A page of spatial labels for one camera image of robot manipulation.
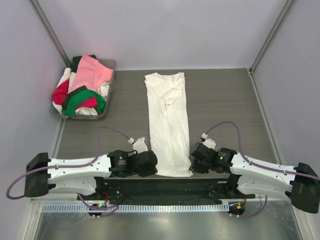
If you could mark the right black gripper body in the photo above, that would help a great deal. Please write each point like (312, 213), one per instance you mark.
(202, 167)

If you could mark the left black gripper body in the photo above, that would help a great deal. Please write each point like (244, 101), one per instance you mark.
(142, 173)

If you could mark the white t shirt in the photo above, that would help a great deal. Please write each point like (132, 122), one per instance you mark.
(168, 123)

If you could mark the clear plastic bin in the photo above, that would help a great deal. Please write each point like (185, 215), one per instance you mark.
(109, 63)

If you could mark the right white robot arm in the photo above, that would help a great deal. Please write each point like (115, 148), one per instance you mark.
(248, 176)

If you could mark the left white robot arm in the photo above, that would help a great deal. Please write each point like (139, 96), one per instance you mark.
(67, 176)

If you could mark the green t shirt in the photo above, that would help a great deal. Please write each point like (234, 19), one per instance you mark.
(86, 89)

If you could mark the pink t shirt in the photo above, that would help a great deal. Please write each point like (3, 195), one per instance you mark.
(89, 72)

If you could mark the red t shirt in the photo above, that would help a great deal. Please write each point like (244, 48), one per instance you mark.
(60, 93)

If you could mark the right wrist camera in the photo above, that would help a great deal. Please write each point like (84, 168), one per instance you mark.
(208, 142)

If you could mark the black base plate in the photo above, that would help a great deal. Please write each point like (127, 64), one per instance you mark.
(166, 191)

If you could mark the slotted cable duct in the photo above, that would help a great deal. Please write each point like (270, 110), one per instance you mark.
(81, 208)

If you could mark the aluminium front rail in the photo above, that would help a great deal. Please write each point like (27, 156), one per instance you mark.
(73, 197)

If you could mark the right aluminium frame post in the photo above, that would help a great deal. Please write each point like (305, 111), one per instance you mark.
(283, 14)

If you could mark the aluminium frame post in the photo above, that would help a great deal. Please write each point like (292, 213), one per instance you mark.
(283, 14)
(49, 30)

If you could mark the left aluminium frame post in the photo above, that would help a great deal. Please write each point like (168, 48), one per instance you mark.
(49, 30)

